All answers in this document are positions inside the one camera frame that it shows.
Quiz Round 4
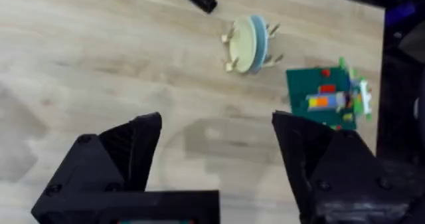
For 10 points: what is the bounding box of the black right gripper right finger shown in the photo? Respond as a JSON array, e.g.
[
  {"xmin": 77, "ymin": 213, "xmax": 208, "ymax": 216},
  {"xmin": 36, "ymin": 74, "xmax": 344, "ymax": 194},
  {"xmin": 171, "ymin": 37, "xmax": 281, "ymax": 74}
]
[{"xmin": 272, "ymin": 110, "xmax": 413, "ymax": 224}]

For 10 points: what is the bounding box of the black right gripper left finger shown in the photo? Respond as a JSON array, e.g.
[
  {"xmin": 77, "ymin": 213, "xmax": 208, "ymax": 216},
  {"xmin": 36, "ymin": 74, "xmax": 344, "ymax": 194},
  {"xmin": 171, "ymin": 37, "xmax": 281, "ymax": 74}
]
[{"xmin": 42, "ymin": 112, "xmax": 163, "ymax": 194}]

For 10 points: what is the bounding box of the green board with toy blocks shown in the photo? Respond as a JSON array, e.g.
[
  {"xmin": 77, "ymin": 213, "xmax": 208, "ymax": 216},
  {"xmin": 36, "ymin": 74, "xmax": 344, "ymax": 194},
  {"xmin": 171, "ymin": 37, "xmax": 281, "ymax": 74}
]
[{"xmin": 286, "ymin": 56, "xmax": 373, "ymax": 132}]

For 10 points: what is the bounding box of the blue plate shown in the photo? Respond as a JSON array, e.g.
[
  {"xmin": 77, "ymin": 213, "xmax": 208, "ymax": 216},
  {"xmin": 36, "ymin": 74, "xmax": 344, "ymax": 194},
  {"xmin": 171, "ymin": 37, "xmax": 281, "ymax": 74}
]
[{"xmin": 248, "ymin": 14, "xmax": 269, "ymax": 74}]

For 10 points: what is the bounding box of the cream plate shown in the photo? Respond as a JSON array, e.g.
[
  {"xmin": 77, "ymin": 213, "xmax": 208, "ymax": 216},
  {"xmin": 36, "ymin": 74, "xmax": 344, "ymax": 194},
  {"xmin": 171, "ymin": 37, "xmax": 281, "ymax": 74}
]
[{"xmin": 228, "ymin": 16, "xmax": 258, "ymax": 74}]

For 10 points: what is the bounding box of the small wooden peg rack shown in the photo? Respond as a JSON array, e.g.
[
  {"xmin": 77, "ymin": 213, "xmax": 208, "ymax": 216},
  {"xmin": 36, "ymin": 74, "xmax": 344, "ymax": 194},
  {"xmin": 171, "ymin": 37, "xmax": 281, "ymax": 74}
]
[{"xmin": 220, "ymin": 22, "xmax": 285, "ymax": 73}]

